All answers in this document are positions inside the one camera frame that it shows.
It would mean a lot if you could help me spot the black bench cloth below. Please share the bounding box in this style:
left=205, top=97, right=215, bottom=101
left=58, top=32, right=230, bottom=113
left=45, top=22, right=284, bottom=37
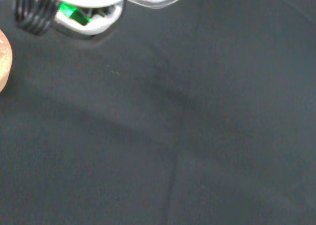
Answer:
left=0, top=0, right=316, bottom=225

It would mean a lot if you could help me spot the cork ring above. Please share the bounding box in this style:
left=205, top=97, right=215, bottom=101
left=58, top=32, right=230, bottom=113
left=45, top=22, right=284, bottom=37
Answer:
left=0, top=29, right=13, bottom=94

